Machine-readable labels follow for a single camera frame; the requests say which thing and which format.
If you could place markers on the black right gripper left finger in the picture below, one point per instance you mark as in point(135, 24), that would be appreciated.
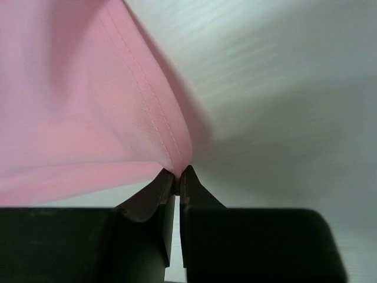
point(128, 243)

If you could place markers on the pink t shirt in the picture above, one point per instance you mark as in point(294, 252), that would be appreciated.
point(85, 105)

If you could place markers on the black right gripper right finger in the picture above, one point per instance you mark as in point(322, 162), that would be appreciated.
point(221, 244)

